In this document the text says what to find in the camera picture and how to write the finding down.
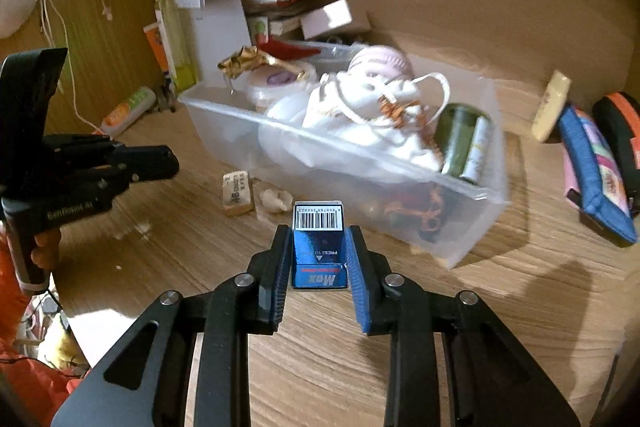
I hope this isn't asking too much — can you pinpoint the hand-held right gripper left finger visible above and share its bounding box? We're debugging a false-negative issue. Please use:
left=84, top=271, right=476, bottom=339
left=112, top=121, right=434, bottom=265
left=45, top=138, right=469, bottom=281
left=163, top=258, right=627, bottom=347
left=65, top=224, right=295, bottom=427

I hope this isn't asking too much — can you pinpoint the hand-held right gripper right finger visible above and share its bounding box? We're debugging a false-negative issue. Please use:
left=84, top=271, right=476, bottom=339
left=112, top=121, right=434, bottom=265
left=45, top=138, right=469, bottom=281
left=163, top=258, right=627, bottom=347
left=344, top=226, right=581, bottom=427

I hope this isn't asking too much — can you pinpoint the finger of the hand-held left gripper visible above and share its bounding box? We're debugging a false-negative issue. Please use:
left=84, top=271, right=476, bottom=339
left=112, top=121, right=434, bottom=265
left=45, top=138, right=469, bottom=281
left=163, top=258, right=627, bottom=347
left=45, top=134, right=179, bottom=166
left=49, top=163, right=180, bottom=208

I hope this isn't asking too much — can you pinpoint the blue staple box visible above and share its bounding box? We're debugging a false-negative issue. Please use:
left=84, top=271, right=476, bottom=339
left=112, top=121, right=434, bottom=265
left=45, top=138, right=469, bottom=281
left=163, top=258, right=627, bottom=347
left=291, top=201, right=349, bottom=292

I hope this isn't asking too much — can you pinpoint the clear plastic storage bin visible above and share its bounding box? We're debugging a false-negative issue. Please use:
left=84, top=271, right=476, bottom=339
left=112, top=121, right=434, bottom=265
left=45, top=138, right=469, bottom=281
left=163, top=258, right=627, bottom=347
left=179, top=42, right=511, bottom=270

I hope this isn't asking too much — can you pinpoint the translucent tape roll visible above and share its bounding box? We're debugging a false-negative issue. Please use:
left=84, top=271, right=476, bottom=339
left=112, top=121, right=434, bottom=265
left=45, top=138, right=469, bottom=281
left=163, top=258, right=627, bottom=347
left=254, top=89, right=313, bottom=142

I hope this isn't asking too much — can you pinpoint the green glass bottle white label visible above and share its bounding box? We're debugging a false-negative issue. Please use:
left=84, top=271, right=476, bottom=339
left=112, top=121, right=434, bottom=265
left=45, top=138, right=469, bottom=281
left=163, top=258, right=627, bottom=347
left=434, top=103, right=493, bottom=185

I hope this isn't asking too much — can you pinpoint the wooden desktop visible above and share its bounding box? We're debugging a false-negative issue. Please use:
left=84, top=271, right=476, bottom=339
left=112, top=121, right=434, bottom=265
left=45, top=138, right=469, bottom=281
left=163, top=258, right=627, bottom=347
left=50, top=7, right=640, bottom=427

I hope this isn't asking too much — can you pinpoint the person's left hand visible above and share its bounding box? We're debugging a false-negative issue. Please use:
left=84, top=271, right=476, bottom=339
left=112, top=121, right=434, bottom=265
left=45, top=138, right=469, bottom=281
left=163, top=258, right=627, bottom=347
left=31, top=227, right=62, bottom=277

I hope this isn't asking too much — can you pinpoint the orange white tube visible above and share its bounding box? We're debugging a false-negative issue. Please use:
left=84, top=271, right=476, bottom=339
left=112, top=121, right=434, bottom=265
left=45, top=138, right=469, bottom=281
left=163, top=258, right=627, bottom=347
left=100, top=87, right=157, bottom=138

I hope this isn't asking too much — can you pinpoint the eraser with paper sleeve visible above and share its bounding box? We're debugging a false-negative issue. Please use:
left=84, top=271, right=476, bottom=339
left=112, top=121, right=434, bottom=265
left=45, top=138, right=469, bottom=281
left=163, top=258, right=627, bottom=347
left=221, top=170, right=256, bottom=216

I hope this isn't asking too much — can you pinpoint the small white lump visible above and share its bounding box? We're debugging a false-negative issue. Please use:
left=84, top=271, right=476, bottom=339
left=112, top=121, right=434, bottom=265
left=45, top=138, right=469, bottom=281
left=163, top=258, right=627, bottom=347
left=258, top=188, right=293, bottom=214

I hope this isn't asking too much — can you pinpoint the orange box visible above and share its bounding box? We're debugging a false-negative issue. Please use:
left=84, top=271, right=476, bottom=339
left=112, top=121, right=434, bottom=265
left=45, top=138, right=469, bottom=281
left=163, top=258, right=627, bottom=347
left=144, top=23, right=171, bottom=72

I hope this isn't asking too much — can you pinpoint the red orange knotted ornament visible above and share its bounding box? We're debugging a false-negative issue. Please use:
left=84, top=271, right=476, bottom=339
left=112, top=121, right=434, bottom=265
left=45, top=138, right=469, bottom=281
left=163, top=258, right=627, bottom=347
left=380, top=187, right=451, bottom=238

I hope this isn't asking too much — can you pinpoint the white file holder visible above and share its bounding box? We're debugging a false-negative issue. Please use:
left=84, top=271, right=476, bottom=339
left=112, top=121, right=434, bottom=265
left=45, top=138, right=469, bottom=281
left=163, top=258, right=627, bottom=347
left=165, top=0, right=251, bottom=98

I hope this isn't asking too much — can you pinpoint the gold foil wrapper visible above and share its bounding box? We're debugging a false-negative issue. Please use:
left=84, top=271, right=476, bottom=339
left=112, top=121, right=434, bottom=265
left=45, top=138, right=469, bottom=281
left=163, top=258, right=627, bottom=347
left=217, top=46, right=296, bottom=80

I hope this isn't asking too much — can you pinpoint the round white container purple label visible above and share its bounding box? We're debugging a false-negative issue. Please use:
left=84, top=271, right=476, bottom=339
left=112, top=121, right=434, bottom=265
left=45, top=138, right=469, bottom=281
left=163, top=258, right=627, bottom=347
left=245, top=62, right=316, bottom=100

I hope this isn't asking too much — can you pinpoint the macaron print box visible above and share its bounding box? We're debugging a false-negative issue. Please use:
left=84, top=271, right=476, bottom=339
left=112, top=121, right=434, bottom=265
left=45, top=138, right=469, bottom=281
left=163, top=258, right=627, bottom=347
left=247, top=17, right=273, bottom=45

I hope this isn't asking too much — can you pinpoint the red cloth pouch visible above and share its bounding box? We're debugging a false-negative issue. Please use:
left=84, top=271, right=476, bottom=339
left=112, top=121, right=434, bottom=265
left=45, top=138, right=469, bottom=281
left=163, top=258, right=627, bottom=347
left=270, top=37, right=321, bottom=60

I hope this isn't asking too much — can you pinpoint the yellow plush toy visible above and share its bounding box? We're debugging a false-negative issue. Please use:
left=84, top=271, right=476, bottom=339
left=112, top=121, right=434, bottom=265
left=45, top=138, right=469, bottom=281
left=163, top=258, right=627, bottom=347
left=47, top=317, right=87, bottom=374

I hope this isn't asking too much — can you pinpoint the stack of books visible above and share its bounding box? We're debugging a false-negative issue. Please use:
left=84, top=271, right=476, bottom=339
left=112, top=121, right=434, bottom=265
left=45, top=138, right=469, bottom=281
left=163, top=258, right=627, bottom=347
left=237, top=0, right=331, bottom=35

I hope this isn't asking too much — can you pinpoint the white cardboard box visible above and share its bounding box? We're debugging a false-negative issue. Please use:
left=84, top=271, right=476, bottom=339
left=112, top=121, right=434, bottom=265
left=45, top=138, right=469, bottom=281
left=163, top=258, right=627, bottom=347
left=300, top=0, right=353, bottom=38

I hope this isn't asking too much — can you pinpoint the person's orange clothing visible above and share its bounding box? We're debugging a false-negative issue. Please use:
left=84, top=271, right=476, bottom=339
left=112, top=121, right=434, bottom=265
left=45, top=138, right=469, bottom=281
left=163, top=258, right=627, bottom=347
left=0, top=237, right=91, bottom=427

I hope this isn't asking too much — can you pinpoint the cream sunscreen bottle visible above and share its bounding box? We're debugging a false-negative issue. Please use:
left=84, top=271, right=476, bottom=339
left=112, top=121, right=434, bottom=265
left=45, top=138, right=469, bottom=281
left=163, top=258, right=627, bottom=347
left=531, top=69, right=572, bottom=142

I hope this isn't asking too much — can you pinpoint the blue pencil case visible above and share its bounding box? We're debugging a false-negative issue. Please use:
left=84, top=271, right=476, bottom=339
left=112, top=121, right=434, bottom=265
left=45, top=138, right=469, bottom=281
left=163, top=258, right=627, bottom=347
left=557, top=104, right=638, bottom=248

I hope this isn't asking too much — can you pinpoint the black orange zip case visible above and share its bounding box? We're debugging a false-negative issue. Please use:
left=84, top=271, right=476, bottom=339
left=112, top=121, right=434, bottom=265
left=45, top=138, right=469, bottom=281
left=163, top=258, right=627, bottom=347
left=592, top=92, right=640, bottom=212

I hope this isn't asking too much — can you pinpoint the white drawstring cloth bag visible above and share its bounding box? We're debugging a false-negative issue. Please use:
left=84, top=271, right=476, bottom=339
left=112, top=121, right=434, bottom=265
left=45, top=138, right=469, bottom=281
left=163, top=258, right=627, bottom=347
left=260, top=72, right=453, bottom=170

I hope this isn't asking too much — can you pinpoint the pink coiled cord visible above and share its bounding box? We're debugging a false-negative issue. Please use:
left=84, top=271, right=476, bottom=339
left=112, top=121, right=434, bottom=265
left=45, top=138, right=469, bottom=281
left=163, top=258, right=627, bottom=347
left=347, top=47, right=416, bottom=82

